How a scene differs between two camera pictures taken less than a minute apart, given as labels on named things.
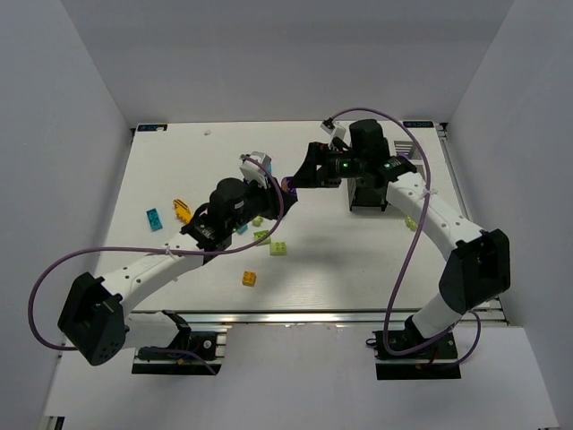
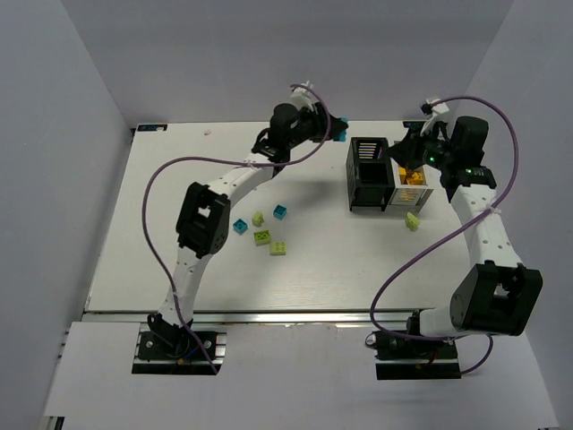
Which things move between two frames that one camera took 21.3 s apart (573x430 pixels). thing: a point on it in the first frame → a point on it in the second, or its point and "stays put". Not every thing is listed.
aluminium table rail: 295,318 stays put
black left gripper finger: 288,199 → 336,126
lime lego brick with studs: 277,248 stays put
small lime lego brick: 257,221 stays put
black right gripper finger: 316,152 → 413,135
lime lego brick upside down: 260,234 stays put
